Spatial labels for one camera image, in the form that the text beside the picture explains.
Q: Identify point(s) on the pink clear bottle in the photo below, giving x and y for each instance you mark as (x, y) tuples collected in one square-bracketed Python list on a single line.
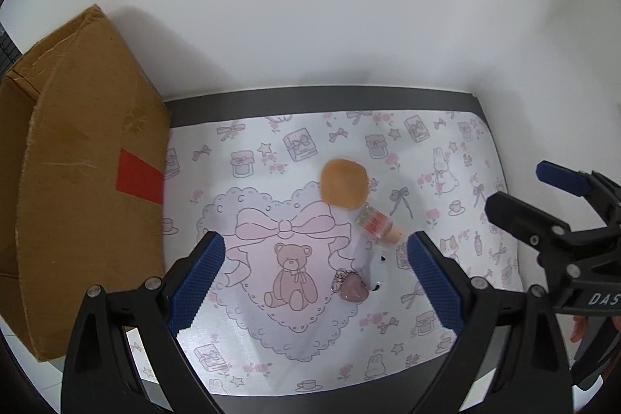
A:
[(379, 225)]

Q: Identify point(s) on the white clear plastic case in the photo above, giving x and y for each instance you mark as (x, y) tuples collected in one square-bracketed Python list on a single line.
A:
[(377, 270)]

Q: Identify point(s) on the orange makeup sponge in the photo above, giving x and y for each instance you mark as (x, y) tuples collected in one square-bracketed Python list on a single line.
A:
[(344, 183)]

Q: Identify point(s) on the brown cardboard box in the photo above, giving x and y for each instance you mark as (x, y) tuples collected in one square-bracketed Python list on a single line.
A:
[(83, 147)]

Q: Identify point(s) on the person right hand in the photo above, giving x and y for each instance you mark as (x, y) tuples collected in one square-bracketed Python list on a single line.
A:
[(580, 326)]

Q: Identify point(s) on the white patterned desk mat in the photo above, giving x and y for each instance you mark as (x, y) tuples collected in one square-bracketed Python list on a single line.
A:
[(269, 325)]

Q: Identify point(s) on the pink heart keychain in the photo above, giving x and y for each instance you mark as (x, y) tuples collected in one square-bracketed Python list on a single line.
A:
[(349, 286)]

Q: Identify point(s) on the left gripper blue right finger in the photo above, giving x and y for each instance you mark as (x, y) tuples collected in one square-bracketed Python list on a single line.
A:
[(433, 270)]

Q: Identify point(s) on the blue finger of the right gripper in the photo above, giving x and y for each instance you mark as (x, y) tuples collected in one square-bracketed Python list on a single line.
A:
[(573, 182), (532, 226)]

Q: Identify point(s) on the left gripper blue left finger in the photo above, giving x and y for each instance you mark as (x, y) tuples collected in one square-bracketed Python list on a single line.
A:
[(189, 280)]

